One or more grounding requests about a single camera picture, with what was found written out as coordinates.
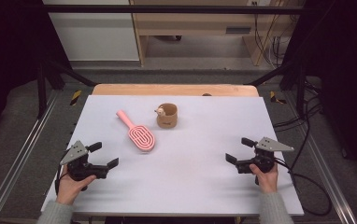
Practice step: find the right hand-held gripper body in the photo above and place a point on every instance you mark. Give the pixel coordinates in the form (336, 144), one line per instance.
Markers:
(265, 158)

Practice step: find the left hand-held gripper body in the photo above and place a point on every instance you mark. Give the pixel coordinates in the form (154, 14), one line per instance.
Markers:
(80, 168)

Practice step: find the pink hairbrush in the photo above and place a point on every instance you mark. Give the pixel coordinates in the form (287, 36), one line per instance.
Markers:
(140, 137)

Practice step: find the tan holder with bear figure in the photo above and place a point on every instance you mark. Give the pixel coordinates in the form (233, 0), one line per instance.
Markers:
(168, 119)

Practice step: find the person's right hand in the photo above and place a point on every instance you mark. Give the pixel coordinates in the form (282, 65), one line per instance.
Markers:
(268, 182)

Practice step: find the person's left hand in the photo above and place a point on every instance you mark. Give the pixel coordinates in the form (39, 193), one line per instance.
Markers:
(69, 189)

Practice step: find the yellow black hazard tape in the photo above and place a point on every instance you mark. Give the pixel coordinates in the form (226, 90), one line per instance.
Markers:
(276, 98)
(75, 97)

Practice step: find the wooden table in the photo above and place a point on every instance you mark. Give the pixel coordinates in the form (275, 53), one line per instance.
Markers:
(167, 89)

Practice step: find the white cabinet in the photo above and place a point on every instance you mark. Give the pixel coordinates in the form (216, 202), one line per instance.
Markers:
(98, 37)

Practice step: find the black curtain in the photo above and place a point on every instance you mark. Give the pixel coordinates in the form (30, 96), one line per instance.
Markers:
(8, 46)
(345, 62)

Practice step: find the light wooden desk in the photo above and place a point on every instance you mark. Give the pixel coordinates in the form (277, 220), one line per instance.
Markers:
(192, 23)

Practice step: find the aluminium rail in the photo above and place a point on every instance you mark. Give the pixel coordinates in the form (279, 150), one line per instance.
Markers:
(17, 158)
(326, 174)

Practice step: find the black frame stand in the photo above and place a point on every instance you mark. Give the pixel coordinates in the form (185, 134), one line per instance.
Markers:
(42, 90)
(299, 87)

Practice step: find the black frame crossbar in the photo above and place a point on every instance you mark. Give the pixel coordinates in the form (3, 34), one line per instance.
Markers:
(167, 8)

